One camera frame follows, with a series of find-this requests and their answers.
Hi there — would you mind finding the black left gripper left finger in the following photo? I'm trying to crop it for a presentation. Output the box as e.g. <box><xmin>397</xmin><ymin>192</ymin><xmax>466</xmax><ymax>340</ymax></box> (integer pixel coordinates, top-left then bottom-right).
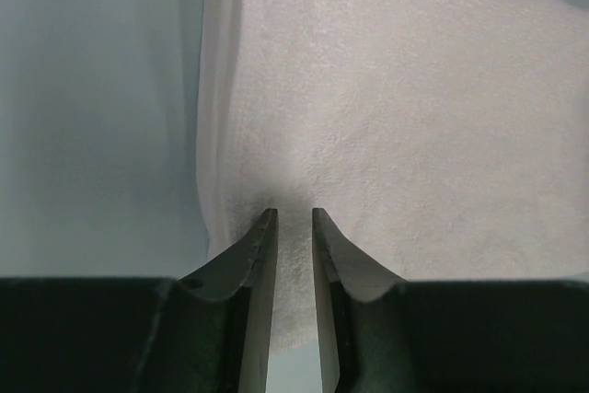
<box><xmin>1</xmin><ymin>209</ymin><xmax>278</xmax><ymax>392</ymax></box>

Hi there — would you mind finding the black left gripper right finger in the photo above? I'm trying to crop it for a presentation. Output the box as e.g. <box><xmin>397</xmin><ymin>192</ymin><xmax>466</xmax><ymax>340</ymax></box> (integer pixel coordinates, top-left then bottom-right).
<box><xmin>312</xmin><ymin>208</ymin><xmax>588</xmax><ymax>392</ymax></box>

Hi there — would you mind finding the white towel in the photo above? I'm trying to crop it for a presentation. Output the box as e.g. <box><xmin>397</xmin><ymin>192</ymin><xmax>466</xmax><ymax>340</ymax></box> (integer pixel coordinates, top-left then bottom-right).
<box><xmin>197</xmin><ymin>0</ymin><xmax>588</xmax><ymax>353</ymax></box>

